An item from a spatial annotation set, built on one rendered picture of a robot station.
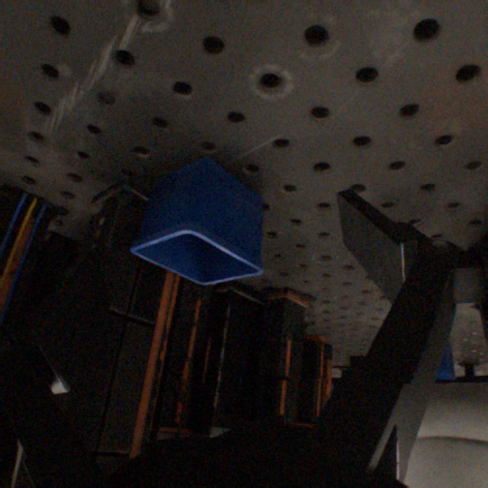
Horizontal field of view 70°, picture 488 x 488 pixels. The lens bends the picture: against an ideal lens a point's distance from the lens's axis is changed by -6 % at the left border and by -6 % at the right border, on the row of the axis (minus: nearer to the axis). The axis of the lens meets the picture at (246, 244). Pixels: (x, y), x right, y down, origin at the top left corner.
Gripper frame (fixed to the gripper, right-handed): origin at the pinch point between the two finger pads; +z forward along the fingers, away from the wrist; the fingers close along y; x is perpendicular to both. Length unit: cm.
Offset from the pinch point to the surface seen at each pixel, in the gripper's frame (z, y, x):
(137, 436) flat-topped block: 9.4, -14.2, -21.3
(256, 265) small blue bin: 16.1, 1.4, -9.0
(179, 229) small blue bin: 13.3, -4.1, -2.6
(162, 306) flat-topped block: 19.3, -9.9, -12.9
